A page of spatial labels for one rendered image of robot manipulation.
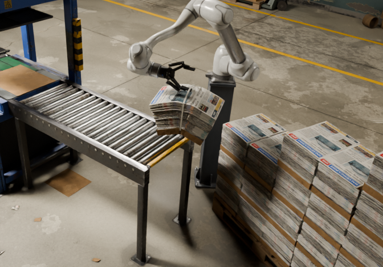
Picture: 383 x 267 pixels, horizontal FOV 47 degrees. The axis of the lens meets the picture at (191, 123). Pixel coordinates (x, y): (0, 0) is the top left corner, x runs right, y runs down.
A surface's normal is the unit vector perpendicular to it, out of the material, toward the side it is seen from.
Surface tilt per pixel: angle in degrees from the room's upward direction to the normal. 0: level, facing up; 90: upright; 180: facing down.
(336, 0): 90
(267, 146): 1
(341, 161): 2
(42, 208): 0
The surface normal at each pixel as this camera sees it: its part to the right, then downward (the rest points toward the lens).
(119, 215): 0.07, -0.85
